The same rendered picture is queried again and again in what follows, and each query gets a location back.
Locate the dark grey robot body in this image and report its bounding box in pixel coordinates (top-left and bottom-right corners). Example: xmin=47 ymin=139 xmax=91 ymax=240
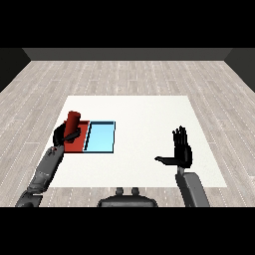
xmin=97 ymin=187 xmax=159 ymax=208

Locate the red can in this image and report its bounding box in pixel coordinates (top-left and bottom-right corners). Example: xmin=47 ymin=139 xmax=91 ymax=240
xmin=63 ymin=111 xmax=82 ymax=139

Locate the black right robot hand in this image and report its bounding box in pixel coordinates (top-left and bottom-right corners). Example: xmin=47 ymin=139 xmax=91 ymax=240
xmin=153 ymin=125 xmax=193 ymax=169

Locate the light blue shallow open box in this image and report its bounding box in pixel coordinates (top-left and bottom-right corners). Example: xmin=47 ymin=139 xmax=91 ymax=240
xmin=82 ymin=121 xmax=117 ymax=154

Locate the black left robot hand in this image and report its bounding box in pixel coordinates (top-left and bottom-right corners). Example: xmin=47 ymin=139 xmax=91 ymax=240
xmin=52 ymin=122 xmax=82 ymax=147

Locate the red shallow open box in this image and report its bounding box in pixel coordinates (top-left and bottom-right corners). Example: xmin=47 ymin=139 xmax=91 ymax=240
xmin=62 ymin=120 xmax=92 ymax=154

